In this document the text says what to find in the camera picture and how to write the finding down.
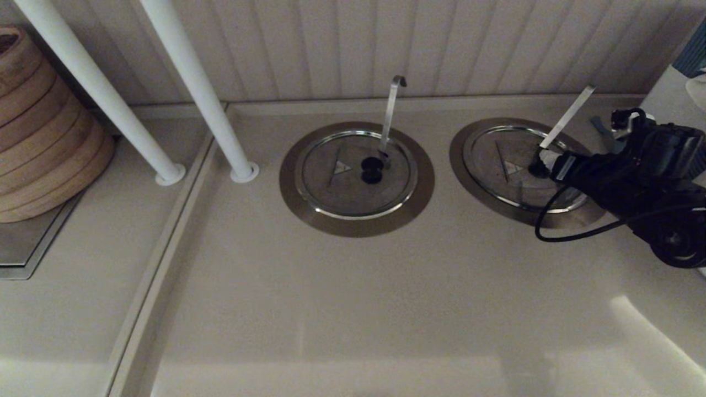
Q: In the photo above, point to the white round support pole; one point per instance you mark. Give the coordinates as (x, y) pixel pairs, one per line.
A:
(99, 88)
(193, 77)

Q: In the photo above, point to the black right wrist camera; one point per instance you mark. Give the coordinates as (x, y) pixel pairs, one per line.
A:
(662, 146)

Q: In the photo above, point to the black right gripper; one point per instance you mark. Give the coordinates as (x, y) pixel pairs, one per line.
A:
(601, 179)

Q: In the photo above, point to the stacked bamboo steamer baskets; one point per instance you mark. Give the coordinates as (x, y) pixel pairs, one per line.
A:
(44, 143)

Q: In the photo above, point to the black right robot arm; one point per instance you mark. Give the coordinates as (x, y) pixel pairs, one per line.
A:
(678, 242)

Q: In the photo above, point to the white box container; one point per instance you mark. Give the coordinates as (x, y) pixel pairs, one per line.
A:
(670, 94)

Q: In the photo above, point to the flat steel tray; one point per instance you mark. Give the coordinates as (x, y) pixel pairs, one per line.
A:
(27, 242)

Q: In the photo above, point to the small white dish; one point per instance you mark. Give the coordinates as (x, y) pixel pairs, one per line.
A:
(699, 94)

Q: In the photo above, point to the shiny metal pot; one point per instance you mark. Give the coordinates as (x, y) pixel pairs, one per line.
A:
(496, 165)

